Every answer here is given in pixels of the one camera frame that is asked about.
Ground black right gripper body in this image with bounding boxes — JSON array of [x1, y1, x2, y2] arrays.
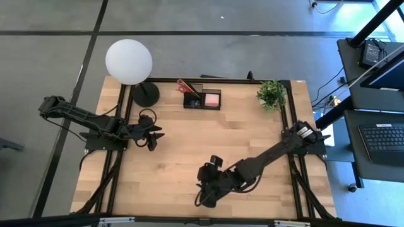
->
[[196, 154, 246, 198]]

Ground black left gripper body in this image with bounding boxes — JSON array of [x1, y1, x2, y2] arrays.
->
[[126, 108, 158, 148]]

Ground red-handled scissors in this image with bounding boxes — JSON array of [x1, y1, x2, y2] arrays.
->
[[175, 78, 193, 95]]

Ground yellow pencil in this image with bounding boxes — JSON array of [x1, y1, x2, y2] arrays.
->
[[184, 82, 202, 99]]

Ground pink sticky notes pad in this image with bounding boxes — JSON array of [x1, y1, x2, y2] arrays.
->
[[205, 93, 220, 108]]

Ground black mesh desk organizer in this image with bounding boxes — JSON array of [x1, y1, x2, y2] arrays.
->
[[182, 83, 222, 111]]

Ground white globe lamp black base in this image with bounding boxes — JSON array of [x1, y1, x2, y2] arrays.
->
[[105, 38, 160, 108]]

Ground green plant in white pot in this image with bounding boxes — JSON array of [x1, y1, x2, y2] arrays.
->
[[256, 79, 287, 112]]

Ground white paper sheet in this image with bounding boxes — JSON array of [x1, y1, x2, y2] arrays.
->
[[321, 124, 336, 148]]

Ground grey chair part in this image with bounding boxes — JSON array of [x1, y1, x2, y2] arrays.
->
[[0, 137, 25, 152]]

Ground black side desk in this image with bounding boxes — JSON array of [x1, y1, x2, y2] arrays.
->
[[336, 37, 404, 114], [343, 109, 404, 184]]

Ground black keyboard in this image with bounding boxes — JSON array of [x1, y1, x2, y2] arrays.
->
[[358, 124, 404, 167]]

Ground black desk monitor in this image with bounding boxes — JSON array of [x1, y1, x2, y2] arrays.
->
[[359, 50, 404, 92]]

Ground black power adapter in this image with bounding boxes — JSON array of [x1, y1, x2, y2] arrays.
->
[[359, 40, 385, 69]]

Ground black vertical support pole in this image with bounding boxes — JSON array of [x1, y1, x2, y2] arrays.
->
[[315, 0, 404, 130]]

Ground black aluminium table frame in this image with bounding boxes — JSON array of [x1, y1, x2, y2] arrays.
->
[[71, 76, 342, 227]]

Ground black cable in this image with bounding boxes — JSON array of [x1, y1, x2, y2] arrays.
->
[[311, 67, 345, 108]]

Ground white cable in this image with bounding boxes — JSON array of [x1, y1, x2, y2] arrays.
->
[[330, 44, 404, 100]]

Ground floor power cable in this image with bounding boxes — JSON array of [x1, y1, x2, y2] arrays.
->
[[310, 0, 345, 15]]

